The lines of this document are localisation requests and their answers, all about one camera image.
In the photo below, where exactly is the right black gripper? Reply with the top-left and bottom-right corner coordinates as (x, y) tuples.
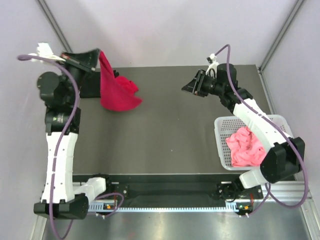
(181, 70), (224, 98)

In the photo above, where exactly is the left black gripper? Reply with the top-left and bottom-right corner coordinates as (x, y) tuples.
(56, 48), (100, 106)

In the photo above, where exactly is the red polo t shirt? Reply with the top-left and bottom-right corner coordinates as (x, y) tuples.
(99, 51), (143, 112)

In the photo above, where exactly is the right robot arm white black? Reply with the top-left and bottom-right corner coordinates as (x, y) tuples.
(182, 63), (305, 198)

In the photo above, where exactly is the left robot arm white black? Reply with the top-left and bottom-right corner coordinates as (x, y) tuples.
(33, 48), (114, 220)

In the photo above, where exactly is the folded black t shirt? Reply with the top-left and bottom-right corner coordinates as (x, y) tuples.
(79, 71), (101, 99)

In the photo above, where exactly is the white perforated plastic basket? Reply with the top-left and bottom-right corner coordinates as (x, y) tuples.
(214, 114), (294, 171)

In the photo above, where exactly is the pink crumpled t shirt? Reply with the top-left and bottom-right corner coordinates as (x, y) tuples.
(225, 126), (267, 167)

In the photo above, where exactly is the left aluminium corner post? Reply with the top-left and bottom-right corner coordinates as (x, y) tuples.
(35, 0), (73, 53)

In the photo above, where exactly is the aluminium corner post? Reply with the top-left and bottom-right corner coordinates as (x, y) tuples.
(258, 0), (306, 74)
(35, 0), (73, 53)

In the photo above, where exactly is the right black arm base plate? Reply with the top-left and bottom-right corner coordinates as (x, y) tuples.
(217, 182), (264, 202)

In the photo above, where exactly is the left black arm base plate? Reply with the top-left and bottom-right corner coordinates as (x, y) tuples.
(99, 175), (129, 198)

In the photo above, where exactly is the slotted grey cable duct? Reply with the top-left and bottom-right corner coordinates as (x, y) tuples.
(88, 201), (239, 213)

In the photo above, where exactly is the right aluminium corner post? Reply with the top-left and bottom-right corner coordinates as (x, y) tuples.
(258, 0), (306, 74)

